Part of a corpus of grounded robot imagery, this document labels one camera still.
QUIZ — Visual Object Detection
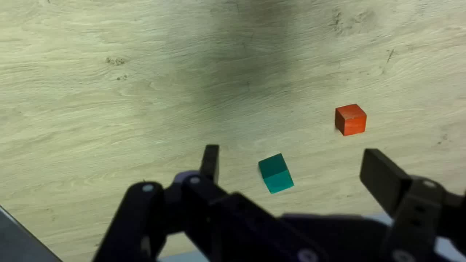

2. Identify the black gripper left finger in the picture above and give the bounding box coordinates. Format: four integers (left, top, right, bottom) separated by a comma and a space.
92, 143, 222, 262

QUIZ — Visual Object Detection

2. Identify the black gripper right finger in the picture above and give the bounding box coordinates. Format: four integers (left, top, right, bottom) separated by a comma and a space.
360, 149, 466, 262

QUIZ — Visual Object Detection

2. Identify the orange wooden block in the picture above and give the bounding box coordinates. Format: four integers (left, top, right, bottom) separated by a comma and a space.
335, 104, 367, 136

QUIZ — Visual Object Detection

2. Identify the green wooden block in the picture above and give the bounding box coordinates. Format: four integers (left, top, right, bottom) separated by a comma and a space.
258, 155, 295, 194

